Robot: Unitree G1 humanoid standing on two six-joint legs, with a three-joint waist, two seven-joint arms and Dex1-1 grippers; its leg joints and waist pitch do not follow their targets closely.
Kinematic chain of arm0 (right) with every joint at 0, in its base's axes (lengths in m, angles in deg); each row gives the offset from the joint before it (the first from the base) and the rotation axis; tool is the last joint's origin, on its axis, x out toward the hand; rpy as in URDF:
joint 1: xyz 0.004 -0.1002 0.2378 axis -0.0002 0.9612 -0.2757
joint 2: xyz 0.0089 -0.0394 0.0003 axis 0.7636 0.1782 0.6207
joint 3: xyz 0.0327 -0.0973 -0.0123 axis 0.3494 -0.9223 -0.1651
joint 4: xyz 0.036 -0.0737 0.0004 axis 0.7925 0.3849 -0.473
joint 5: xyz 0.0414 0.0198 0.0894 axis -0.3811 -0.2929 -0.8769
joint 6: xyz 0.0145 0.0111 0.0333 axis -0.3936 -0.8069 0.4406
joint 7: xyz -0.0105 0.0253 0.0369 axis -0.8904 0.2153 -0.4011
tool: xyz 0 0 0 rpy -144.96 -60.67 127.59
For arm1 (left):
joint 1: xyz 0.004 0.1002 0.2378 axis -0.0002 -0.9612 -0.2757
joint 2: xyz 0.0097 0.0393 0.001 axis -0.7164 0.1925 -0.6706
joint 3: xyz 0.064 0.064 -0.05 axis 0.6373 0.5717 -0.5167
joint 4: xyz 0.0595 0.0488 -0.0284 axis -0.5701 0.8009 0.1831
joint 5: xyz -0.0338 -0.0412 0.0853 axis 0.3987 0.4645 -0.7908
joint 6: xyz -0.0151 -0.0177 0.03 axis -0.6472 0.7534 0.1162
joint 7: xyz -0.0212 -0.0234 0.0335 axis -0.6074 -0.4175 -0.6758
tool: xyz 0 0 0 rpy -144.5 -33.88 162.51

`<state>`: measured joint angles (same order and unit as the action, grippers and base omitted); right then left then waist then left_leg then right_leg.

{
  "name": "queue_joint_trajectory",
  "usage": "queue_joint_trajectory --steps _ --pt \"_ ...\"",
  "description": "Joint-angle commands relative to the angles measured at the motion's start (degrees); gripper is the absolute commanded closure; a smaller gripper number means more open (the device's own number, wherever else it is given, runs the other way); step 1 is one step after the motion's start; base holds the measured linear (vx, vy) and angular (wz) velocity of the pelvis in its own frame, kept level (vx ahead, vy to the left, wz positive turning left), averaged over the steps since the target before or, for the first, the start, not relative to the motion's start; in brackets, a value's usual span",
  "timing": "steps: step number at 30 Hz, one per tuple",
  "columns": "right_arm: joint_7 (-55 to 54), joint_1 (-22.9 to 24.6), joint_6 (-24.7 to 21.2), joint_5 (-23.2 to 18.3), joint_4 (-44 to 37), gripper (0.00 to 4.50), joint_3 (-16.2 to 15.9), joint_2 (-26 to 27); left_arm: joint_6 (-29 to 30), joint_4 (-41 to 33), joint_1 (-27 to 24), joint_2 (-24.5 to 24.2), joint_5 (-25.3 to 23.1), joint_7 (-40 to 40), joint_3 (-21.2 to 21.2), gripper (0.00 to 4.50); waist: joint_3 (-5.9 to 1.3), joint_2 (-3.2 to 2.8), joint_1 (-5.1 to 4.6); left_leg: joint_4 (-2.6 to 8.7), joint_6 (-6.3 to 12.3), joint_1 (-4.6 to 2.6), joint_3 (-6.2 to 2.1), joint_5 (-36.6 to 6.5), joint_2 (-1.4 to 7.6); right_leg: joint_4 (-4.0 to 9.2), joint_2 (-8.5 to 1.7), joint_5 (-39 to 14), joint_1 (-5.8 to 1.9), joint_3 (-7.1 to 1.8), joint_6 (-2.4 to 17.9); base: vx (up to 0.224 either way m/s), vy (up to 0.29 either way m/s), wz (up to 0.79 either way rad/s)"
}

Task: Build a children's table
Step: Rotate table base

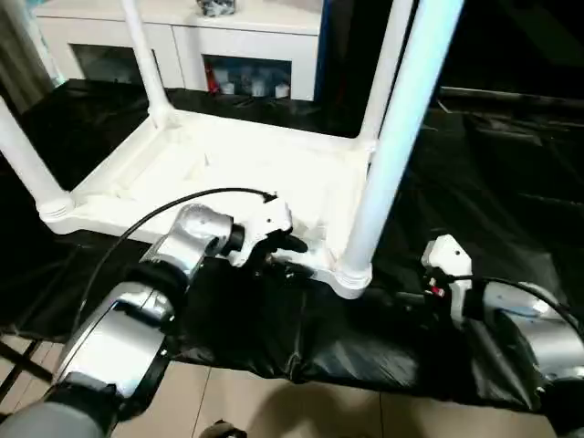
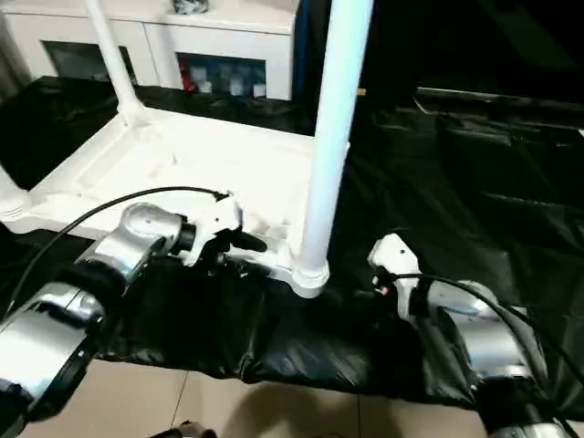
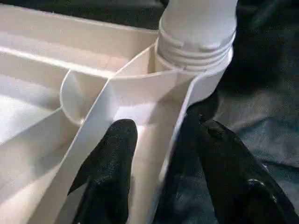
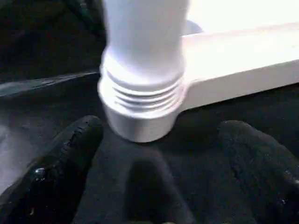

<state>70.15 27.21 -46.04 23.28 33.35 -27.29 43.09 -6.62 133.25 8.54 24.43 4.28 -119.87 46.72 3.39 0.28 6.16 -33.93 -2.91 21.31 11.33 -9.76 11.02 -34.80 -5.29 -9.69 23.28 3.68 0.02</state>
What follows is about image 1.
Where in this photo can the white plastic table top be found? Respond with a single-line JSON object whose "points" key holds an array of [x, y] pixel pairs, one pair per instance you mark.
{"points": [[228, 150]]}

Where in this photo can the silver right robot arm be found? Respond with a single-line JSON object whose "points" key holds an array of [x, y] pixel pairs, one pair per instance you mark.
{"points": [[538, 328]]}

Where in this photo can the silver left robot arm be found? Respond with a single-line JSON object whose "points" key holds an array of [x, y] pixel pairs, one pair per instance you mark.
{"points": [[128, 328]]}

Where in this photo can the black work surface mat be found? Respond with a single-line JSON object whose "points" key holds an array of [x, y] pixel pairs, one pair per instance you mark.
{"points": [[502, 191]]}

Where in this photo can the white jar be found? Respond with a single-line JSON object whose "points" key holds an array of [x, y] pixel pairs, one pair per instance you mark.
{"points": [[282, 91], [227, 87]]}

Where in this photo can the red bottle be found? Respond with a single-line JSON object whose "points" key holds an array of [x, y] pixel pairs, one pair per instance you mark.
{"points": [[212, 78]]}

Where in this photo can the white glass door cabinet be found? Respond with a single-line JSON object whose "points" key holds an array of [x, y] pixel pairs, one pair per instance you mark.
{"points": [[205, 36]]}

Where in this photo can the dark patterned object on cabinet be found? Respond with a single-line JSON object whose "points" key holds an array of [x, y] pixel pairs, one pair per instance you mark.
{"points": [[218, 6]]}

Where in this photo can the grey curtain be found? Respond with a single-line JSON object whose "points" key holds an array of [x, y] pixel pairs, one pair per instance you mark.
{"points": [[23, 50]]}

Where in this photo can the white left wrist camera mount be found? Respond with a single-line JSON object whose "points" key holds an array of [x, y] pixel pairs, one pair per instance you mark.
{"points": [[269, 219]]}

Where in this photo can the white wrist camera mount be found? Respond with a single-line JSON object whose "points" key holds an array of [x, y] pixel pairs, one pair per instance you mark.
{"points": [[269, 219], [449, 260]]}

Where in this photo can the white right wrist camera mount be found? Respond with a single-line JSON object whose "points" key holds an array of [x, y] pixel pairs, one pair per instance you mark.
{"points": [[449, 260]]}

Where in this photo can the black metal frame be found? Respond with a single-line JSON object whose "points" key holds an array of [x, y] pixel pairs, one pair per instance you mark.
{"points": [[511, 96]]}

